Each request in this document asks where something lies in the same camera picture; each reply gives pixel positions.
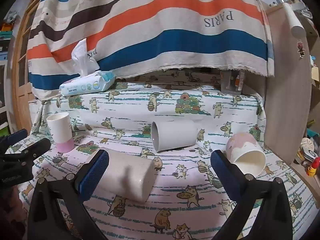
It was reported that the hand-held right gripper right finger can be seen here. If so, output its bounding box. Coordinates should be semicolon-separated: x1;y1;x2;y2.
210;150;293;240

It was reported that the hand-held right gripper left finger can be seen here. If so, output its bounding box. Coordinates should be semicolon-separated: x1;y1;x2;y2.
27;149;110;240

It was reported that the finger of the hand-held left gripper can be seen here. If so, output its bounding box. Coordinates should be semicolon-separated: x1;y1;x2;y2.
0;129;28;153
0;138;52;167

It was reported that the speckled white cup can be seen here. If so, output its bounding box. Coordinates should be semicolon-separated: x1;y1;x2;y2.
96;147;156;204

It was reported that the white and pink paper cup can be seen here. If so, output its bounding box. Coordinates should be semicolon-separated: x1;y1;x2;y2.
46;112;75;153

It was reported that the grey cup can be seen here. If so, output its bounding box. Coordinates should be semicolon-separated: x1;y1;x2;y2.
151;120;198;153

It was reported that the wooden cabinet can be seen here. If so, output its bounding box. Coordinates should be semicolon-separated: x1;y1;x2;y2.
11;0;50;132

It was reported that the wet wipes packet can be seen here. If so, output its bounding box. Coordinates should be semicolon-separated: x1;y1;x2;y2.
59;39;117;96

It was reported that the round white container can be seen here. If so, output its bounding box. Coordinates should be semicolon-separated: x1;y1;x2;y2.
298;137;317;161

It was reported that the cat printed cloth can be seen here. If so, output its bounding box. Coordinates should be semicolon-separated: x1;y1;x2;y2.
5;69;316;240

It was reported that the red and yellow toy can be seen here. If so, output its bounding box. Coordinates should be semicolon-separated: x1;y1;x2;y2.
306;158;320;178

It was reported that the wooden side panel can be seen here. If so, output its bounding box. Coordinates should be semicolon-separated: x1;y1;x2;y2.
260;4;320;207

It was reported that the bear sticker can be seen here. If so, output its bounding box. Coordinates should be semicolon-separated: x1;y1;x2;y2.
297;39;307;59

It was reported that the striped cloth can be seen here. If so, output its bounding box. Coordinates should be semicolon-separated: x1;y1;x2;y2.
26;0;276;101

